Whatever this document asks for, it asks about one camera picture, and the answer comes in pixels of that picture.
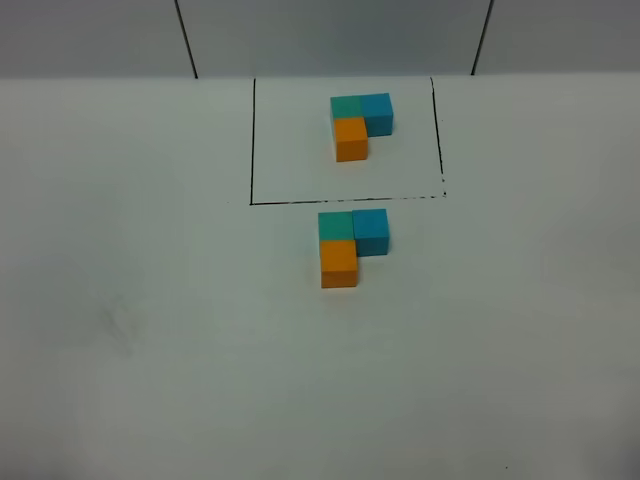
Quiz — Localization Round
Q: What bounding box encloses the orange template block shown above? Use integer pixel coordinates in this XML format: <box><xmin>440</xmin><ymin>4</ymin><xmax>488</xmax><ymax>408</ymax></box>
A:
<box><xmin>333</xmin><ymin>117</ymin><xmax>368</xmax><ymax>162</ymax></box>

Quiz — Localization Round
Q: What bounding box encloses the green template block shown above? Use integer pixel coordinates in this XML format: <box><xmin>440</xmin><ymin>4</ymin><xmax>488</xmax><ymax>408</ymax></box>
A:
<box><xmin>330</xmin><ymin>95</ymin><xmax>363</xmax><ymax>120</ymax></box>

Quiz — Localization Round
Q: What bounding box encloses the blue template block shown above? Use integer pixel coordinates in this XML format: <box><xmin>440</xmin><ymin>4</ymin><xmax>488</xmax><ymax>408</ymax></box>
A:
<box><xmin>360</xmin><ymin>93</ymin><xmax>394</xmax><ymax>137</ymax></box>

